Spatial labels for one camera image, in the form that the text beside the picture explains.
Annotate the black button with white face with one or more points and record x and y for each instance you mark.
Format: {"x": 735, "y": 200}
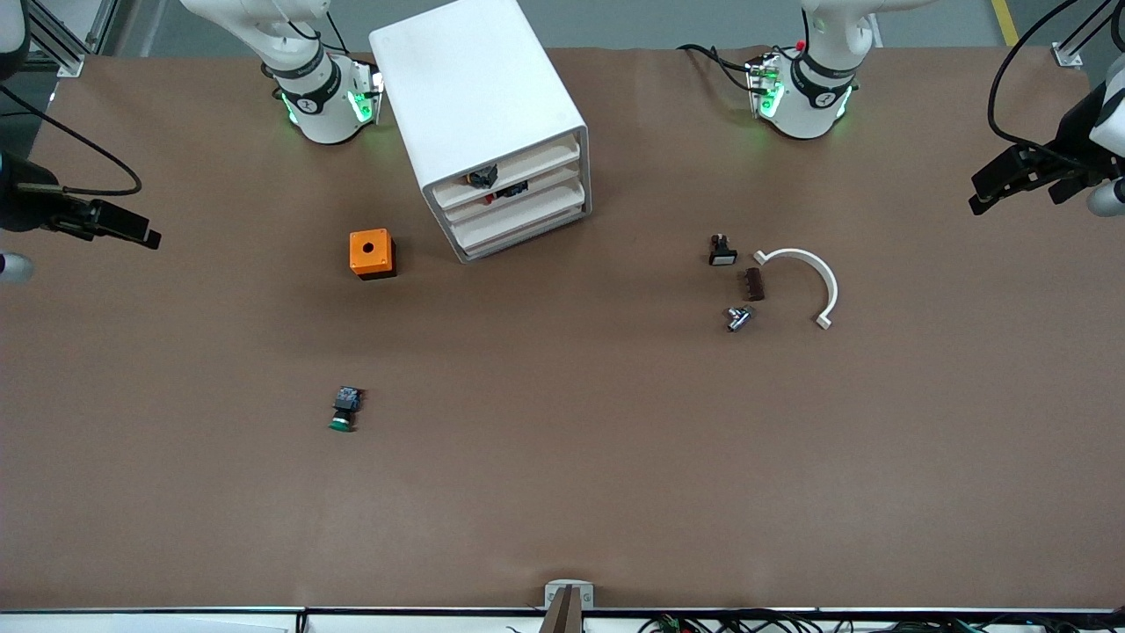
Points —
{"x": 722, "y": 256}

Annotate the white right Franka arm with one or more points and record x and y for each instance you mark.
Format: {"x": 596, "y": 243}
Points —
{"x": 321, "y": 114}

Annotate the brown mount bar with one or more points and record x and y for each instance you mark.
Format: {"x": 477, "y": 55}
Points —
{"x": 564, "y": 615}

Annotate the white drawer cabinet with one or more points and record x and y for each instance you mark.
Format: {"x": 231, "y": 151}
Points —
{"x": 475, "y": 79}

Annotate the black switch part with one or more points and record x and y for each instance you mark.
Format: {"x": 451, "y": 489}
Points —
{"x": 482, "y": 177}

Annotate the aluminium frame strut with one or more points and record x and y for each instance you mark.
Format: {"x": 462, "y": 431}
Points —
{"x": 101, "y": 26}
{"x": 68, "y": 60}
{"x": 1068, "y": 54}

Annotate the orange button enclosure box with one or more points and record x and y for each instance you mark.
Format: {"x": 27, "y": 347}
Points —
{"x": 359, "y": 255}

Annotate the red and black button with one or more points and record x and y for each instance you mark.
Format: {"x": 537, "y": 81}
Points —
{"x": 510, "y": 189}

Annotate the grey mount bracket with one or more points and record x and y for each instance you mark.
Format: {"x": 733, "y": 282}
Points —
{"x": 554, "y": 591}

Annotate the white plastic drawer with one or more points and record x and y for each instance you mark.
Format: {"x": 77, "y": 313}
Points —
{"x": 549, "y": 200}
{"x": 536, "y": 227}
{"x": 545, "y": 161}
{"x": 549, "y": 180}

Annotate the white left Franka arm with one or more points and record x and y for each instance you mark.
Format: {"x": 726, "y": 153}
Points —
{"x": 809, "y": 110}

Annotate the silver metal tee fitting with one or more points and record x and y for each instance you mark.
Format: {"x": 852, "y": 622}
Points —
{"x": 737, "y": 319}

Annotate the green push button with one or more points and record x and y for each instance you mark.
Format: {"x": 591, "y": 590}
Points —
{"x": 346, "y": 403}

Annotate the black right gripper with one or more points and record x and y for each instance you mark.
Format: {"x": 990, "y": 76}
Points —
{"x": 19, "y": 204}

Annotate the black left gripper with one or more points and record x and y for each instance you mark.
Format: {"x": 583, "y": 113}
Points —
{"x": 1074, "y": 134}

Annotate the dark brown plastic block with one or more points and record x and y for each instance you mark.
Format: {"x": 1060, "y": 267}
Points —
{"x": 753, "y": 285}

